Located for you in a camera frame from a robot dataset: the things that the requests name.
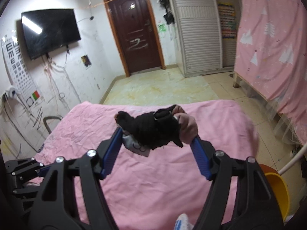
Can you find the dark brown door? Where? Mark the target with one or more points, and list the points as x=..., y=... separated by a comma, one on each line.
x=136, y=35

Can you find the white louvered wardrobe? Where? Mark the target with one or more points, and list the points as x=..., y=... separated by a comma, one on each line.
x=199, y=47

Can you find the white wall power adapter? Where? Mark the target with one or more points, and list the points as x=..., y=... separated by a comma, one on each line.
x=11, y=93

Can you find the yellow plastic bucket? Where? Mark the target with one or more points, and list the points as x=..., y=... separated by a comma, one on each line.
x=279, y=188

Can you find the pink bed sheet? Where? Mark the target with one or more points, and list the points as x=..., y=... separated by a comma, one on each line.
x=151, y=192

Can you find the black and white sock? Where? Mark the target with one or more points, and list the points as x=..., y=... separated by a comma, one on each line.
x=156, y=129

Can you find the black bags on hook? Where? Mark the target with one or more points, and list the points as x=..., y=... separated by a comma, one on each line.
x=168, y=16

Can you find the colourful wall chart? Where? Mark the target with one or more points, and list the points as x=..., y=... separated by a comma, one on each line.
x=227, y=20

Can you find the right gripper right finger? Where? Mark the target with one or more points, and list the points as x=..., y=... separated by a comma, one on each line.
x=256, y=206

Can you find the black wall television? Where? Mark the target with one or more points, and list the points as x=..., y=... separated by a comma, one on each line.
x=48, y=29

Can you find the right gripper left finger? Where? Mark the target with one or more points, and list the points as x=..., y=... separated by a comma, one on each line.
x=55, y=206

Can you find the white metal chair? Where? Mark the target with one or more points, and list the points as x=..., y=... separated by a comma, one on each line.
x=295, y=159

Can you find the eye chart poster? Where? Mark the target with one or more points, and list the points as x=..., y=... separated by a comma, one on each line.
x=26, y=87

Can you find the grey chair frame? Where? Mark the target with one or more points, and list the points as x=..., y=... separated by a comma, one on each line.
x=50, y=122

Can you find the pink tree-print curtain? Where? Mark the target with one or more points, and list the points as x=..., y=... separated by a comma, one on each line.
x=271, y=55

